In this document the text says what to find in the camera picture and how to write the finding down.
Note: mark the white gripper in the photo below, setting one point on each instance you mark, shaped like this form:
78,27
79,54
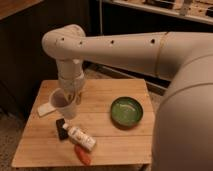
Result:
71,85

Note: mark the white ceramic cup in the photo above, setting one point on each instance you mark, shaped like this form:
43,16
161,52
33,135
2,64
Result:
58,100

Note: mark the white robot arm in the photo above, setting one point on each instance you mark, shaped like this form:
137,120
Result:
183,129

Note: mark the green ceramic bowl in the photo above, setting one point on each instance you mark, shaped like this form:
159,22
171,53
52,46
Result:
126,111

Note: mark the white sponge block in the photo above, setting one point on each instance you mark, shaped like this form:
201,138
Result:
45,109

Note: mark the black rectangular bar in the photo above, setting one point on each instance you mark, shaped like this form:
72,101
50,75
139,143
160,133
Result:
62,133

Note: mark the white plastic bottle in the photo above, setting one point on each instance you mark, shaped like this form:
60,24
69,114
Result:
81,138

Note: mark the orange carrot toy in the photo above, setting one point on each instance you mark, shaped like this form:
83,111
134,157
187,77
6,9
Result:
82,155

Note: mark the wooden cabinet top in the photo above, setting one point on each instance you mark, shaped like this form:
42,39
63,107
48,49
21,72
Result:
10,7

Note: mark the upper wooden shelf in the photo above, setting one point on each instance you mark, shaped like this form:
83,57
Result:
193,10

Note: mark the metal shelf rail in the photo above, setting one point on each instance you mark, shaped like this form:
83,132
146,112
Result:
155,85

